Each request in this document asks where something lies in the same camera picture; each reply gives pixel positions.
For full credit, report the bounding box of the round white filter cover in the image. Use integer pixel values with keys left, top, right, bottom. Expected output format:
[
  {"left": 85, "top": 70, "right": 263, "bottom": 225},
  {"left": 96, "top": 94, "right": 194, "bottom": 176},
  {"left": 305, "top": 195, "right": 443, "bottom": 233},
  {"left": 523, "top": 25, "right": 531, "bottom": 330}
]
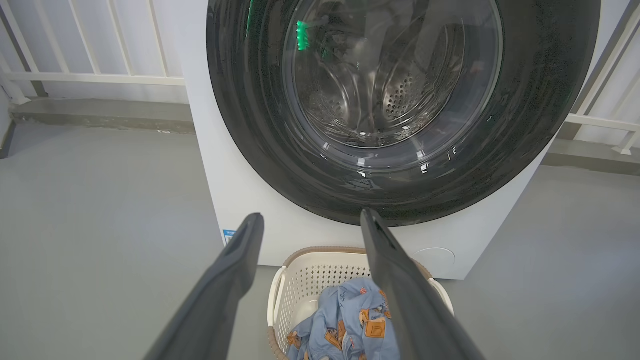
[{"left": 412, "top": 247, "right": 456, "bottom": 269}]

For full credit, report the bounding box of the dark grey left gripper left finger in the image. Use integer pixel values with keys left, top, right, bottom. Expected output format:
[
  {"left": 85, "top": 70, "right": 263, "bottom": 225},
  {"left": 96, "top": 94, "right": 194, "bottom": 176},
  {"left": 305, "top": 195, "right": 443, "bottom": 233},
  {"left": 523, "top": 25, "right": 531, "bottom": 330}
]
[{"left": 144, "top": 213, "right": 265, "bottom": 360}]

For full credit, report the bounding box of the white washing machine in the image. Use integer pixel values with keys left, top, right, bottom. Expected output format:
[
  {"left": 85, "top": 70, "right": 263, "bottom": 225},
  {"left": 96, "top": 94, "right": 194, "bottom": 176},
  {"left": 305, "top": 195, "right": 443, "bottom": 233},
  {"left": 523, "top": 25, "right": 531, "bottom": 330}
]
[{"left": 177, "top": 0, "right": 632, "bottom": 281}]

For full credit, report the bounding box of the blue garment with orange print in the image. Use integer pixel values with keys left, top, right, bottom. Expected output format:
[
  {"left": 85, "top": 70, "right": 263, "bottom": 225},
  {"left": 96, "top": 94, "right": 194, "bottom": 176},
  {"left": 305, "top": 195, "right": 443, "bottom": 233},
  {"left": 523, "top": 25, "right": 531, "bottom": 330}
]
[{"left": 286, "top": 278, "right": 401, "bottom": 360}]

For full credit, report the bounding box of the white basket with brown rim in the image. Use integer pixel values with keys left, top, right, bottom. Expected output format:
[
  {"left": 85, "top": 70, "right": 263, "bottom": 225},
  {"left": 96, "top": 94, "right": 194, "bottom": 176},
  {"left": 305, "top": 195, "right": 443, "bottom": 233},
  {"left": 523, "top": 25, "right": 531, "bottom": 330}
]
[{"left": 266, "top": 246, "right": 455, "bottom": 360}]

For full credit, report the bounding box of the black round glass machine door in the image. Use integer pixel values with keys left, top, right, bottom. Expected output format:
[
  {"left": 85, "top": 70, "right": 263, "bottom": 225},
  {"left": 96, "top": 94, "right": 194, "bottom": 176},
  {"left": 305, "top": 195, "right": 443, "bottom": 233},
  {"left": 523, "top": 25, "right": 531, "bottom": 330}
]
[{"left": 206, "top": 0, "right": 602, "bottom": 227}]

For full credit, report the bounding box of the white metal railing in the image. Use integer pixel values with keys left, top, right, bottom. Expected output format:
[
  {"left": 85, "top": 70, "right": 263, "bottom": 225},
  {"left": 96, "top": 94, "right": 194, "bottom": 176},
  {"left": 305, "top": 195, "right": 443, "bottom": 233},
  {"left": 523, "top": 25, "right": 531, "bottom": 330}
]
[{"left": 0, "top": 0, "right": 640, "bottom": 156}]

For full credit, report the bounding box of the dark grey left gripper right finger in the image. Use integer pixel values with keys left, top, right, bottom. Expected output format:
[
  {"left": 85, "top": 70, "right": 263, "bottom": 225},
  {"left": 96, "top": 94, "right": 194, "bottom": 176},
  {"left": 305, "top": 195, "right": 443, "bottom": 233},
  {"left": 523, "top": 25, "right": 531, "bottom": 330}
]
[{"left": 360, "top": 209, "right": 486, "bottom": 360}]

